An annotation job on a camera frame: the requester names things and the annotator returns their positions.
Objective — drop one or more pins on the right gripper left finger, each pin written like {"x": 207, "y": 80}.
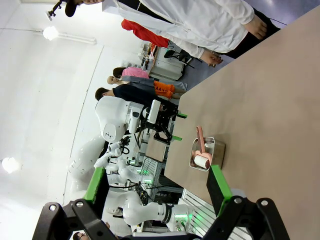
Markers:
{"x": 96, "y": 185}

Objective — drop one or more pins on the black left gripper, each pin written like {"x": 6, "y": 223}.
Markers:
{"x": 161, "y": 125}

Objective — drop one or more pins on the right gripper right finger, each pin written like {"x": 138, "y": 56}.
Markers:
{"x": 218, "y": 190}

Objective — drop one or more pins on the person's left forearm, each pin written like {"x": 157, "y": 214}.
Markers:
{"x": 232, "y": 17}

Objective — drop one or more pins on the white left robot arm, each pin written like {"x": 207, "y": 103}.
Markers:
{"x": 110, "y": 117}

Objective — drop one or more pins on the person's right forearm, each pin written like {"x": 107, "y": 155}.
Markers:
{"x": 192, "y": 50}

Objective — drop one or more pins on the person's right hand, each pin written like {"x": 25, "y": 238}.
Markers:
{"x": 212, "y": 58}

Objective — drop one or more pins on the person's left hand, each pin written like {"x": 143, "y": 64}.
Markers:
{"x": 258, "y": 28}

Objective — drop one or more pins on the white slotted panel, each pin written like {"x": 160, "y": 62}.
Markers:
{"x": 195, "y": 202}

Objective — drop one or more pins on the brown background table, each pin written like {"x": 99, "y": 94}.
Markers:
{"x": 156, "y": 150}

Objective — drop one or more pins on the pink lint roller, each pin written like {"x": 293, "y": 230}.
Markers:
{"x": 200, "y": 137}

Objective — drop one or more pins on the mannequin in orange shorts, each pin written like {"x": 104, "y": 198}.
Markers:
{"x": 163, "y": 89}

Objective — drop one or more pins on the rectangular steel tray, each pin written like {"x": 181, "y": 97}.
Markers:
{"x": 217, "y": 150}

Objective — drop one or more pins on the gray slotted panel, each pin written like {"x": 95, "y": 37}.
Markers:
{"x": 152, "y": 167}

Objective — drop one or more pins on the person with glasses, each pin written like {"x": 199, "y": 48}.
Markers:
{"x": 80, "y": 236}

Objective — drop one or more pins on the man in dark sweater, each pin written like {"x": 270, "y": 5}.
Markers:
{"x": 125, "y": 92}

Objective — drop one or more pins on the white cabinet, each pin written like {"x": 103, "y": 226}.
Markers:
{"x": 167, "y": 70}

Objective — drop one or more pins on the person in pink shirt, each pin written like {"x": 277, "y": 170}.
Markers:
{"x": 135, "y": 73}

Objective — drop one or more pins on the round ceiling light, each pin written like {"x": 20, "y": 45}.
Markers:
{"x": 10, "y": 165}
{"x": 50, "y": 33}

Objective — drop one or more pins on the person in white jacket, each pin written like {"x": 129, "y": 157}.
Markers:
{"x": 175, "y": 15}

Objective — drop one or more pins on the ceiling light bar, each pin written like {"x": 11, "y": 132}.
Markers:
{"x": 77, "y": 38}

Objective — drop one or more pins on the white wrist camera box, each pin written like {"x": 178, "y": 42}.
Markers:
{"x": 153, "y": 111}

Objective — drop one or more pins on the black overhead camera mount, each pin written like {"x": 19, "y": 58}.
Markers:
{"x": 55, "y": 8}

